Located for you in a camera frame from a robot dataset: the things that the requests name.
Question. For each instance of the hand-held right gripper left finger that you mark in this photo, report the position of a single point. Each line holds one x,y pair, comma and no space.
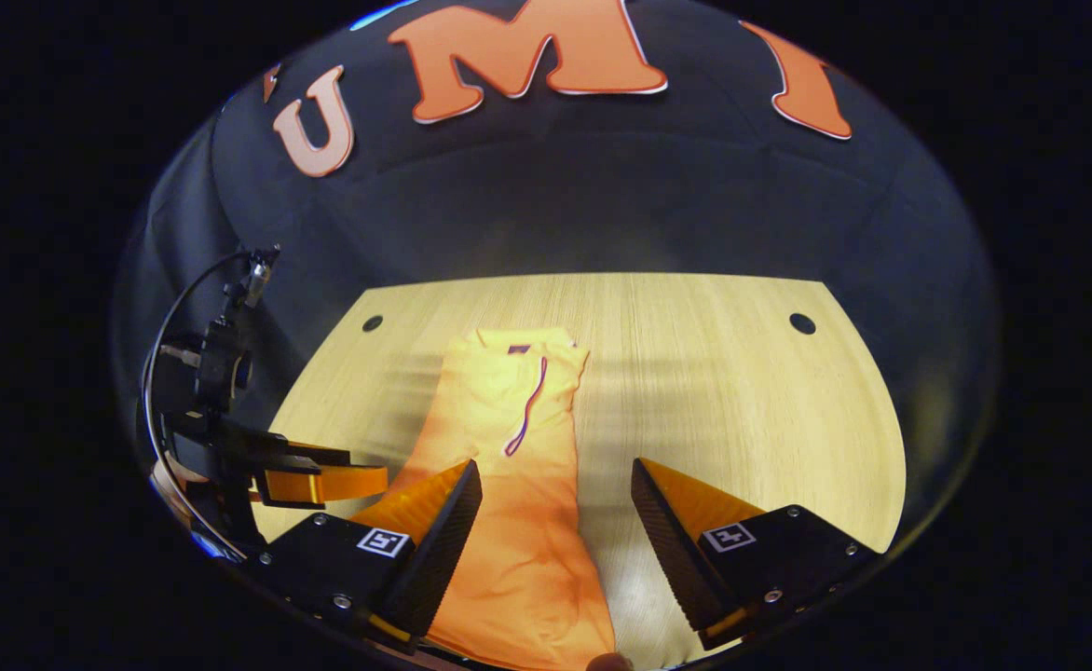
439,550

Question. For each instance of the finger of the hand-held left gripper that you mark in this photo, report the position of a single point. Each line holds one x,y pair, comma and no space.
308,455
332,485

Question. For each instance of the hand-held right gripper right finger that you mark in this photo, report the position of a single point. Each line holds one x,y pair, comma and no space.
672,550

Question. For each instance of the orange T-shirt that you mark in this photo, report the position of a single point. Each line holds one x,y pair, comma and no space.
509,559

